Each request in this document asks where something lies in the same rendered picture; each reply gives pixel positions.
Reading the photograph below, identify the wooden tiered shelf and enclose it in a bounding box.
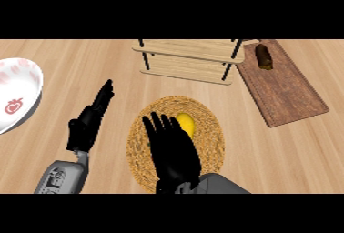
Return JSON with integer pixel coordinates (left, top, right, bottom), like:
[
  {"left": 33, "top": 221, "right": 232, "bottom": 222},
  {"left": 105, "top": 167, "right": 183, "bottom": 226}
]
[{"left": 132, "top": 38, "right": 262, "bottom": 86}]

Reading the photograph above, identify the dark brown oblong vegetable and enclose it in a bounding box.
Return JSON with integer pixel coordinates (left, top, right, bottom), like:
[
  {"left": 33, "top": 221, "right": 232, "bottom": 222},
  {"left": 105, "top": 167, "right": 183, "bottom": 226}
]
[{"left": 254, "top": 43, "right": 275, "bottom": 71}]

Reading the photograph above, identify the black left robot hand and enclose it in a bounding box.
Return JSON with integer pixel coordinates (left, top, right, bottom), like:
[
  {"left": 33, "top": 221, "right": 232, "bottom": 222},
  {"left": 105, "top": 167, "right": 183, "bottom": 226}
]
[{"left": 65, "top": 78, "right": 115, "bottom": 153}]

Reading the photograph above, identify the yellow bell pepper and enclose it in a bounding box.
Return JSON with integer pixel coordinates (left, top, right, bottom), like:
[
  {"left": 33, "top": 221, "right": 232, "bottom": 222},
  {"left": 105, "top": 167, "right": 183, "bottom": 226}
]
[{"left": 174, "top": 112, "right": 198, "bottom": 140}]

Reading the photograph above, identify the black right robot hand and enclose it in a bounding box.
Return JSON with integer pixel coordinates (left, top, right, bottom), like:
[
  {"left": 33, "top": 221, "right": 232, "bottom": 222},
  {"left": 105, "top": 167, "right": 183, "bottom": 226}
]
[{"left": 142, "top": 111, "right": 203, "bottom": 195}]

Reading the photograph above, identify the round woven wicker placemat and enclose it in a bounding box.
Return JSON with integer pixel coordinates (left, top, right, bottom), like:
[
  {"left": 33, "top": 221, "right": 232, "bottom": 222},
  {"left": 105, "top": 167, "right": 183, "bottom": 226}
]
[{"left": 126, "top": 96, "right": 226, "bottom": 194}]

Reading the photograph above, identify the brown wooden cutting board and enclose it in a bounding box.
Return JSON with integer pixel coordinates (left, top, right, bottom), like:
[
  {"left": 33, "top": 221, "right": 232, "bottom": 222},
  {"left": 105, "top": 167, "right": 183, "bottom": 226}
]
[{"left": 235, "top": 39, "right": 331, "bottom": 128}]

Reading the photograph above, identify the white bowl with red print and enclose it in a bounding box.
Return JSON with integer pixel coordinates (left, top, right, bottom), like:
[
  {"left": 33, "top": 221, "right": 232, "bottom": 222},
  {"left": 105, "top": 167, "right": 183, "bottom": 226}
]
[{"left": 0, "top": 57, "right": 45, "bottom": 135}]

